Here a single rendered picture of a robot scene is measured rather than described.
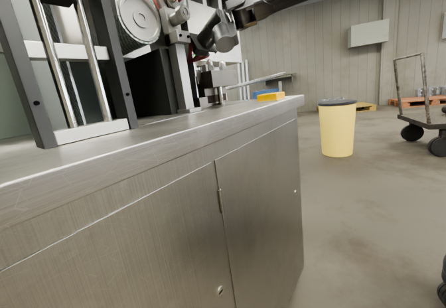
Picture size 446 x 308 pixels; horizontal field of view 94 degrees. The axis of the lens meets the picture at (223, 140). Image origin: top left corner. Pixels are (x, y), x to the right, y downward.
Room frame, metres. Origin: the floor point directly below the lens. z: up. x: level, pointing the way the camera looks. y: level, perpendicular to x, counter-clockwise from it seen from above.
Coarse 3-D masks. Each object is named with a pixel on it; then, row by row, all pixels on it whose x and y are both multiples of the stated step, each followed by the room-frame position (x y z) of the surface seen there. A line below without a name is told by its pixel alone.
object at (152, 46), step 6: (186, 24) 0.78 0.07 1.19; (186, 30) 0.78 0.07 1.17; (162, 36) 0.87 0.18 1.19; (156, 42) 0.90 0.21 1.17; (162, 42) 0.87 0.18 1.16; (150, 48) 0.93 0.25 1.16; (156, 48) 0.90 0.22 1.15; (168, 48) 0.86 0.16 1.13; (186, 48) 0.79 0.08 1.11; (186, 54) 0.79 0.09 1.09; (192, 54) 0.78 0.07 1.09; (192, 66) 0.78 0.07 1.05; (192, 72) 0.78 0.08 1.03
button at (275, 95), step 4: (276, 92) 0.70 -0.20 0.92; (280, 92) 0.68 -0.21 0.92; (284, 92) 0.71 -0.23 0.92; (260, 96) 0.69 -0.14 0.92; (264, 96) 0.68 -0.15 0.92; (268, 96) 0.67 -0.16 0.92; (272, 96) 0.66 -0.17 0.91; (276, 96) 0.66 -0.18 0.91; (280, 96) 0.68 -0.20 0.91; (284, 96) 0.70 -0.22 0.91; (260, 100) 0.69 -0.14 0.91; (264, 100) 0.68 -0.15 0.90; (268, 100) 0.67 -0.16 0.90
